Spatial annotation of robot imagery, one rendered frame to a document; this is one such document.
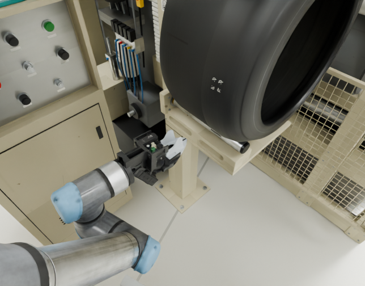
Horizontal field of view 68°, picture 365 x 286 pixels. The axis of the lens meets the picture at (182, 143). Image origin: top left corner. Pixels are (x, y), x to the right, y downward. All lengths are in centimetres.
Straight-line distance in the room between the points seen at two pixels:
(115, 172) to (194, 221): 118
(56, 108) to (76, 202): 60
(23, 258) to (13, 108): 82
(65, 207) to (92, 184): 7
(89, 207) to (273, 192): 150
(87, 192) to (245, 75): 40
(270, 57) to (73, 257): 50
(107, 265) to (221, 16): 50
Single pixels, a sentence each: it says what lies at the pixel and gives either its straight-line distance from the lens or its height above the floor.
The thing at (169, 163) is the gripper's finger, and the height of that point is 103.
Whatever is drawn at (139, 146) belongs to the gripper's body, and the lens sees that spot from 64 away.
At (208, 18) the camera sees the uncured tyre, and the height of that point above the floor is 133.
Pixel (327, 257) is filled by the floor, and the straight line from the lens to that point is 186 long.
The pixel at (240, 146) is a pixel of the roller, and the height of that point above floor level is 91.
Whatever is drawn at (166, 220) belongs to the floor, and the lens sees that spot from 175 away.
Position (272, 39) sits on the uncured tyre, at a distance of 58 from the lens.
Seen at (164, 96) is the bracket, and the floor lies 94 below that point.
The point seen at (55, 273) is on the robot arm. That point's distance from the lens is 39.
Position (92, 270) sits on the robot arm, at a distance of 45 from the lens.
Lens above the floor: 158
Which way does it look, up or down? 49 degrees down
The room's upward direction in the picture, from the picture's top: straight up
